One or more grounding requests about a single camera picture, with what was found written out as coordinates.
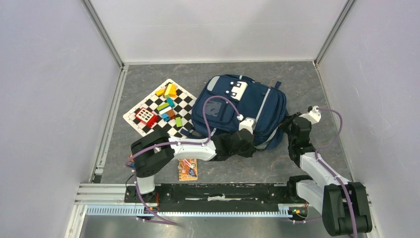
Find navy blue student backpack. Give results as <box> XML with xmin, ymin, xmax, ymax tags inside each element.
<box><xmin>182</xmin><ymin>74</ymin><xmax>288</xmax><ymax>151</ymax></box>

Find orange spiral notebook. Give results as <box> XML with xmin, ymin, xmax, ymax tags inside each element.
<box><xmin>178</xmin><ymin>159</ymin><xmax>198</xmax><ymax>181</ymax></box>

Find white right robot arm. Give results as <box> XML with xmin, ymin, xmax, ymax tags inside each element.
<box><xmin>280</xmin><ymin>113</ymin><xmax>373</xmax><ymax>237</ymax></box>

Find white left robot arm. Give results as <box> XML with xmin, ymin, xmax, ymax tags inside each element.
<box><xmin>127</xmin><ymin>129</ymin><xmax>257</xmax><ymax>202</ymax></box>

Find lime green toy block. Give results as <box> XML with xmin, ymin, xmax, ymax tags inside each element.
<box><xmin>175</xmin><ymin>117</ymin><xmax>183</xmax><ymax>128</ymax></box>

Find orange brown toy block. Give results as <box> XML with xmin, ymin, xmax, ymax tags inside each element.
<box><xmin>166</xmin><ymin>109</ymin><xmax>176</xmax><ymax>119</ymax></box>

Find light blue curved block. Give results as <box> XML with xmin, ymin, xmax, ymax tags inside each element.
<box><xmin>161</xmin><ymin>113</ymin><xmax>171</xmax><ymax>121</ymax></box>

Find black white chessboard mat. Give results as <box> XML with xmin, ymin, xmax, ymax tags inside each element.
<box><xmin>123</xmin><ymin>79</ymin><xmax>197</xmax><ymax>138</ymax></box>

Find teal toy block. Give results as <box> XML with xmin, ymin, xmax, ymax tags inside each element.
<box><xmin>166</xmin><ymin>97</ymin><xmax>175</xmax><ymax>108</ymax></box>

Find orange yellow wedge block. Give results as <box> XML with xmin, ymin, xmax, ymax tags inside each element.
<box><xmin>163</xmin><ymin>83</ymin><xmax>177</xmax><ymax>98</ymax></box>

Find yellow toy block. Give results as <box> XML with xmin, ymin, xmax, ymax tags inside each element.
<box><xmin>156</xmin><ymin>88</ymin><xmax>165</xmax><ymax>97</ymax></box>

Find red window toy block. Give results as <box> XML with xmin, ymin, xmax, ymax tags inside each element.
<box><xmin>135</xmin><ymin>108</ymin><xmax>158</xmax><ymax>128</ymax></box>

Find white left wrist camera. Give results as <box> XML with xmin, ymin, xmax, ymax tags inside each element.
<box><xmin>237</xmin><ymin>114</ymin><xmax>256</xmax><ymax>134</ymax></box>

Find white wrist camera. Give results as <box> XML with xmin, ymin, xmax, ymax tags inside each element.
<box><xmin>299</xmin><ymin>106</ymin><xmax>321</xmax><ymax>124</ymax></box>
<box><xmin>237</xmin><ymin>114</ymin><xmax>256</xmax><ymax>134</ymax></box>

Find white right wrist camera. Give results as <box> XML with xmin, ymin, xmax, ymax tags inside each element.
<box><xmin>299</xmin><ymin>106</ymin><xmax>321</xmax><ymax>124</ymax></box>

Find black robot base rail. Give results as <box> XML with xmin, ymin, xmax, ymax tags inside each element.
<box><xmin>124</xmin><ymin>183</ymin><xmax>309</xmax><ymax>212</ymax></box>

